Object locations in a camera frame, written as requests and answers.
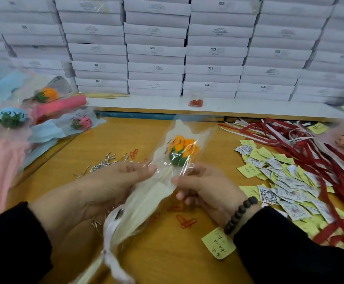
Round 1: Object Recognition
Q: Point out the pile of yellow white tags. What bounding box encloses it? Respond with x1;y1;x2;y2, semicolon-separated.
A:
202;105;344;261

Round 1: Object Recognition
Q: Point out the pile of red ribbons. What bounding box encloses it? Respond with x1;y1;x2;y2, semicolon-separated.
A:
219;118;344;258

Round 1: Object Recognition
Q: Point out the pile of silver twist ties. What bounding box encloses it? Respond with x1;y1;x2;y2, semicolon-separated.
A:
76;152;130;234

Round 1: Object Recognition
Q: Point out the black bead bracelet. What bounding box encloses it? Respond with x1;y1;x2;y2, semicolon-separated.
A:
223;196;260;236

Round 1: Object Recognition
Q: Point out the long white board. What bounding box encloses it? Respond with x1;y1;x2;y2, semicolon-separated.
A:
86;94;344;122

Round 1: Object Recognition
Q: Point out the orange rose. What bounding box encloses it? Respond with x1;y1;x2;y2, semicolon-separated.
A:
71;118;215;284

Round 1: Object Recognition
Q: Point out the person's right hand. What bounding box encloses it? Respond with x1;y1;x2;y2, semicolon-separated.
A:
172;163;260;230

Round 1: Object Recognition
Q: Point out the person's left hand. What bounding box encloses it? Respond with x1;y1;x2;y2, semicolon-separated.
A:
30;161;158;243

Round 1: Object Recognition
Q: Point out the person's left forearm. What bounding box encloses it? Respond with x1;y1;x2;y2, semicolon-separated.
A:
0;202;54;284

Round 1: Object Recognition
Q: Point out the wooden sticks bundle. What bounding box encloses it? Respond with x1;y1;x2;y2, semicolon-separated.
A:
82;92;129;99

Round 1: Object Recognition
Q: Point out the wall of stacked white boxes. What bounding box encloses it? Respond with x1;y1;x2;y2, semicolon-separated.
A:
0;0;344;105

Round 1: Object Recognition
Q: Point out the small bag of red clips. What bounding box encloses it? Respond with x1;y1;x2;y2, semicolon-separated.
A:
189;94;204;108

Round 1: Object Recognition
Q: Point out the person's right forearm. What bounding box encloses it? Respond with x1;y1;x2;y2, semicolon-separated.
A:
233;205;344;284

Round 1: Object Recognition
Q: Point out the single white ribbon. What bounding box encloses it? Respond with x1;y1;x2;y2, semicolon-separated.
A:
101;204;136;284

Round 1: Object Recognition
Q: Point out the pile of flowers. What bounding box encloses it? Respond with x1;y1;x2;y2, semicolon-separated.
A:
0;59;108;225

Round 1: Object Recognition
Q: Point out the pile of orange paper clips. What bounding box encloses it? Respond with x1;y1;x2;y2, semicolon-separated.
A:
127;148;199;230

